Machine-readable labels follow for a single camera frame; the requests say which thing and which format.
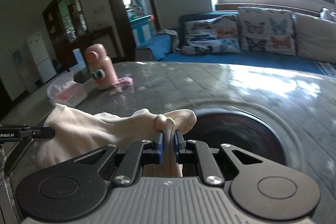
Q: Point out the blue folded blanket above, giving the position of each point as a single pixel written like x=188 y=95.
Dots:
x=163 y=43

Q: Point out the upright butterfly pillow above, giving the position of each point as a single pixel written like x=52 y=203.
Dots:
x=267 y=30

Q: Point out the tissue box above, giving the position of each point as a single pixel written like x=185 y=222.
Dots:
x=66 y=91

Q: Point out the white plush toy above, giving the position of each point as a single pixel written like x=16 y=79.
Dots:
x=326 y=14

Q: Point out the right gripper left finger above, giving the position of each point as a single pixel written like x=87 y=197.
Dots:
x=130 y=163

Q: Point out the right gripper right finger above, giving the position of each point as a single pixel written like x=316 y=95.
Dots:
x=198 y=154

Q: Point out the blue white cabinet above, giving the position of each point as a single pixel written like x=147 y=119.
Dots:
x=142 y=29

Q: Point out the pink cartoon water bottle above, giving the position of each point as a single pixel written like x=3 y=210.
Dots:
x=100 y=67

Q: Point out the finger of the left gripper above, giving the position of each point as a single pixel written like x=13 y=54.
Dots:
x=42 y=132

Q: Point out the black induction cooker plate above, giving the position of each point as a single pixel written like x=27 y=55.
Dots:
x=239 y=129

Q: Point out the dark wooden cabinet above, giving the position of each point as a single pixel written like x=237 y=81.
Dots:
x=68 y=30

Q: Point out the water dispenser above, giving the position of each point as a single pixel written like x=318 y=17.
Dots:
x=25 y=71

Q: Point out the cream sweatshirt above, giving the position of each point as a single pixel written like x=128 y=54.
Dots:
x=78 y=132

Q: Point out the white refrigerator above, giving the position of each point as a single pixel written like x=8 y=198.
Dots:
x=41 y=58

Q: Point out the grey plain cushion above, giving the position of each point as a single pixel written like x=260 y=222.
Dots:
x=315 y=38

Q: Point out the flat butterfly pillow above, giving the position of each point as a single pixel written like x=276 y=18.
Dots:
x=216 y=35

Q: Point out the blue sofa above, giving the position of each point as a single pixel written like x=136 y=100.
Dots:
x=258 y=59

